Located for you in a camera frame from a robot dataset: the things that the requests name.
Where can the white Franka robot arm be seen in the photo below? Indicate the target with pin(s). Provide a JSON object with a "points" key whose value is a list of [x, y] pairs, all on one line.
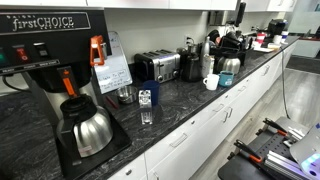
{"points": [[306, 150]]}

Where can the dark blue cup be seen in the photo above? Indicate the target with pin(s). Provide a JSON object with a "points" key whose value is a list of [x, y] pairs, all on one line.
{"points": [[154, 91]]}

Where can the clear glass tumbler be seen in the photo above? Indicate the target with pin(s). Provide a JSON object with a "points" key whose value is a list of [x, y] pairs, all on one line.
{"points": [[145, 106]]}

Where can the steel black toaster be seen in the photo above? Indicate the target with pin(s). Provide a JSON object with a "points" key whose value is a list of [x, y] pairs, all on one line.
{"points": [[160, 66]]}

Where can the small steel bowl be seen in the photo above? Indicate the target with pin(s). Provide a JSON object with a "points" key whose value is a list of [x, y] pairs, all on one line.
{"points": [[126, 95]]}

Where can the black kettle jug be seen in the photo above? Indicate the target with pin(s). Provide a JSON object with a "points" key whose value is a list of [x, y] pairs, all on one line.
{"points": [[190, 68]]}

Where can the red marker pen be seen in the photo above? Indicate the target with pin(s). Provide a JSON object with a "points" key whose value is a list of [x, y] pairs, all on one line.
{"points": [[112, 101]]}

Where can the white laminated sign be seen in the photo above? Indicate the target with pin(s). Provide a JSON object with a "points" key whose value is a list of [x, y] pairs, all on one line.
{"points": [[113, 73]]}

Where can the white drawer front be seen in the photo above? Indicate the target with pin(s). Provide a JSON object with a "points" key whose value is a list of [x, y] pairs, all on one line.
{"points": [[205, 116], [133, 166], [163, 150], [250, 86]]}

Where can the white mug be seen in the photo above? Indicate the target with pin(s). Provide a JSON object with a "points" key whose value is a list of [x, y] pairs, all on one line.
{"points": [[211, 82]]}

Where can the steel cup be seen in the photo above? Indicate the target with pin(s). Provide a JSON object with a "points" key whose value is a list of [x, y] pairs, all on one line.
{"points": [[192, 48]]}

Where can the white drink carton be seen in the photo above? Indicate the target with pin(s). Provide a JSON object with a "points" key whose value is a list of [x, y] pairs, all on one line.
{"points": [[208, 66]]}

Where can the steel water bottle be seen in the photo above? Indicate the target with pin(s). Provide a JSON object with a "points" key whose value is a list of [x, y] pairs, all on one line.
{"points": [[206, 46]]}

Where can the steel thermal coffee carafe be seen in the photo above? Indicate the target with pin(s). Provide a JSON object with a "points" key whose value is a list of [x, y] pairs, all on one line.
{"points": [[229, 65], [90, 130]]}

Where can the black orange bar clamp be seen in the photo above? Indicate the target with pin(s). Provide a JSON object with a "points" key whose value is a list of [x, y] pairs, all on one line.
{"points": [[246, 150], [273, 125]]}

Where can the white paper stack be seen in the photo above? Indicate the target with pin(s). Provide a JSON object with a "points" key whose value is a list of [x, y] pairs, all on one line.
{"points": [[263, 49]]}

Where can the black mounted device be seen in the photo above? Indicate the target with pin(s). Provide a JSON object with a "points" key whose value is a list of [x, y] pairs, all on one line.
{"points": [[240, 13]]}

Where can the red cup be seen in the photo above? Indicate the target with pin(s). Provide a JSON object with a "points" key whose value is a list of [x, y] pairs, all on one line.
{"points": [[261, 37]]}

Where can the black robot table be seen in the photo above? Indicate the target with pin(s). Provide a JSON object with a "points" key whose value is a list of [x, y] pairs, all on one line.
{"points": [[266, 143]]}

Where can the black commercial coffee brewer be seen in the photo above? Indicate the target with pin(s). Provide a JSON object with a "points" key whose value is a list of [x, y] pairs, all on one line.
{"points": [[50, 43]]}

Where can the yellow sponge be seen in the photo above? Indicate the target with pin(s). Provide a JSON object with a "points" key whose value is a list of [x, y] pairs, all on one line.
{"points": [[274, 46]]}

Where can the white paper cup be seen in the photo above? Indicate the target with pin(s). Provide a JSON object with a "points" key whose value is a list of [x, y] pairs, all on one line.
{"points": [[277, 39]]}

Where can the black pod coffee maker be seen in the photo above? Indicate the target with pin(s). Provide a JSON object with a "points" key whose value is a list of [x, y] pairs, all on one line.
{"points": [[276, 26]]}

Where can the blue white cup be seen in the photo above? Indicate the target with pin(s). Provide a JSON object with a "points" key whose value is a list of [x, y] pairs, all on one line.
{"points": [[285, 36]]}

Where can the aluminium extrusion bar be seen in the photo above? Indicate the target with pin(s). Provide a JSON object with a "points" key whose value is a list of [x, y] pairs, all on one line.
{"points": [[286, 165], [296, 132]]}

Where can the white wall outlet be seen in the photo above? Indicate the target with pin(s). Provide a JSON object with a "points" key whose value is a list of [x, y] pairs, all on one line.
{"points": [[188, 40]]}

